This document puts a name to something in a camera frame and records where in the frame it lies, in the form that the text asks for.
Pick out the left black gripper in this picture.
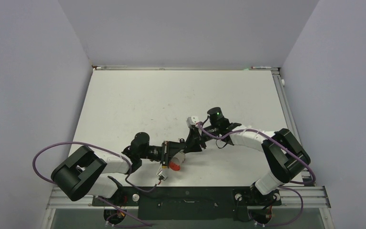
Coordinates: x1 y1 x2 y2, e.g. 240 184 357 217
139 140 186 166

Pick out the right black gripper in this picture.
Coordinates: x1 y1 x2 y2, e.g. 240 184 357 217
183 124 219 153

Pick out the red-handled metal key holder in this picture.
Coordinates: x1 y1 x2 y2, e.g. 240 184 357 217
168 151 185 171

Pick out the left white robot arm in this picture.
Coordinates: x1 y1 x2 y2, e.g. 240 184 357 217
51 132 186 205

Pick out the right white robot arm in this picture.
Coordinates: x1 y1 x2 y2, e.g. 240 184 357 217
186 107 311 204

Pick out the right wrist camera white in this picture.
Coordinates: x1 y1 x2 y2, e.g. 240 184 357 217
186 116 200 129

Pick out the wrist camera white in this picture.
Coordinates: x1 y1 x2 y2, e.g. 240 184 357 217
186 116 200 129
156 167 168 185

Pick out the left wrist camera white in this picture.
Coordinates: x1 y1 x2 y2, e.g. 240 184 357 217
156 167 168 185

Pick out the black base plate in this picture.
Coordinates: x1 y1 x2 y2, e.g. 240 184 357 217
92 186 282 221

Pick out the aluminium frame rail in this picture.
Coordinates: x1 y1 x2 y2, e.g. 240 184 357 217
271 68 330 209

